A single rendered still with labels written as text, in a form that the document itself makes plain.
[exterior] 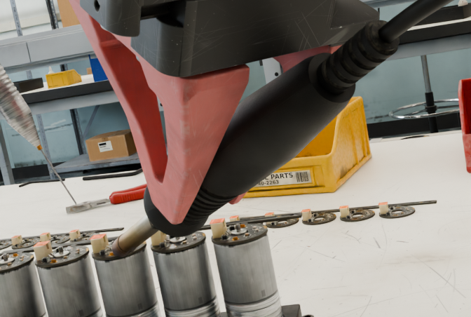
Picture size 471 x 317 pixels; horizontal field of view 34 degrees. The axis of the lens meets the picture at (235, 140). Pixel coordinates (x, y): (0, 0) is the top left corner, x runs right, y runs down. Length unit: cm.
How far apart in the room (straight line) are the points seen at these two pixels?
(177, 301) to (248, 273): 3
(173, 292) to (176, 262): 1
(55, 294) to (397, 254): 21
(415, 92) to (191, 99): 462
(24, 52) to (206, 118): 296
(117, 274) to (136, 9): 19
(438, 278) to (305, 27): 25
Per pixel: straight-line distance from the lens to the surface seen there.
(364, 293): 41
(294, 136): 20
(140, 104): 24
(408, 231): 50
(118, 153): 505
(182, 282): 33
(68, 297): 35
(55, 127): 570
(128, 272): 34
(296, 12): 19
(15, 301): 37
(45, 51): 310
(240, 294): 33
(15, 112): 33
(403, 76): 479
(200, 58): 18
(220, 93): 19
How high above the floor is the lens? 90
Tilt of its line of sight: 9 degrees down
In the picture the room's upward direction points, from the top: 11 degrees counter-clockwise
